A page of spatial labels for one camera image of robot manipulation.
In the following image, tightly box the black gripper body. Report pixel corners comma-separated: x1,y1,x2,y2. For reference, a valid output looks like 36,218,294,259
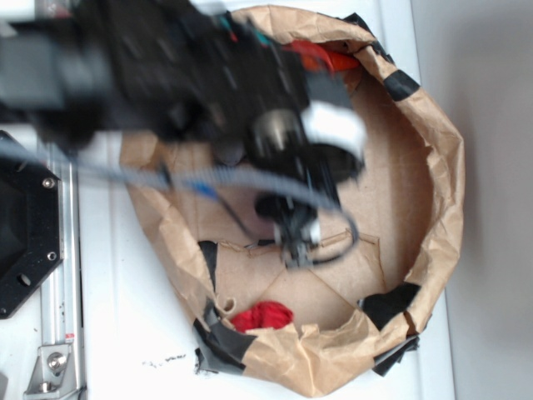
245,72,367,268

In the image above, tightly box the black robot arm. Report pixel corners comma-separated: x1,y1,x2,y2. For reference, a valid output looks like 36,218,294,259
1,1,366,268

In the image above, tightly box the orange plastic carrot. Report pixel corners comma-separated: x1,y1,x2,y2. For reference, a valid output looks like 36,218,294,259
292,41,361,73

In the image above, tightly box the red crumpled cloth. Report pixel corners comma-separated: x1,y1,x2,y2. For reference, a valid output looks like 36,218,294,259
231,301,294,333

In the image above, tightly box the brown paper bag bin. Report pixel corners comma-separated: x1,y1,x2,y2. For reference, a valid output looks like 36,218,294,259
129,5,465,398

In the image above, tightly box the black hexagonal base plate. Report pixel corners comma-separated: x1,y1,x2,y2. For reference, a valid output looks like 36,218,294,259
1,131,62,320

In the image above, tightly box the aluminium extrusion rail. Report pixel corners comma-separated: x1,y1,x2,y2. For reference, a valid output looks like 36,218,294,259
38,144,87,399

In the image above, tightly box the metal corner bracket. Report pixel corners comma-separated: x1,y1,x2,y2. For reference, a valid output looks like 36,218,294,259
23,344,77,399

